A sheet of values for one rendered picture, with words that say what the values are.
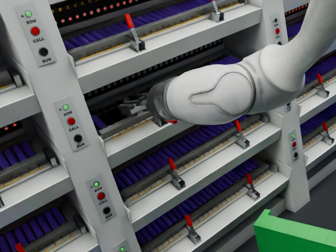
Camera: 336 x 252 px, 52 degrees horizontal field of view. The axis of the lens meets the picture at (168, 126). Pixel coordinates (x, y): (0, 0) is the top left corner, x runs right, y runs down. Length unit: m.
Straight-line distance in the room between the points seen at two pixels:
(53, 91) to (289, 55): 0.48
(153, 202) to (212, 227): 0.26
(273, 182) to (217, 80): 0.80
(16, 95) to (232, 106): 0.45
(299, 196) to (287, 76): 0.82
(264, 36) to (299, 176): 0.54
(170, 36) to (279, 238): 0.63
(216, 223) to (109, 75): 0.61
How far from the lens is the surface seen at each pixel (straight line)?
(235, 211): 1.21
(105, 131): 0.89
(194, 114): 0.60
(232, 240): 1.28
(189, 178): 1.04
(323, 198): 1.49
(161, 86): 0.70
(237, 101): 0.57
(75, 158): 0.82
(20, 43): 0.77
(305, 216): 1.41
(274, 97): 0.67
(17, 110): 0.78
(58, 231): 0.95
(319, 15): 0.51
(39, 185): 0.84
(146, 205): 0.98
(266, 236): 1.08
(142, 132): 0.91
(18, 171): 0.87
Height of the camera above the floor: 0.88
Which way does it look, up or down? 21 degrees down
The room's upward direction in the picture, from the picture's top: 16 degrees counter-clockwise
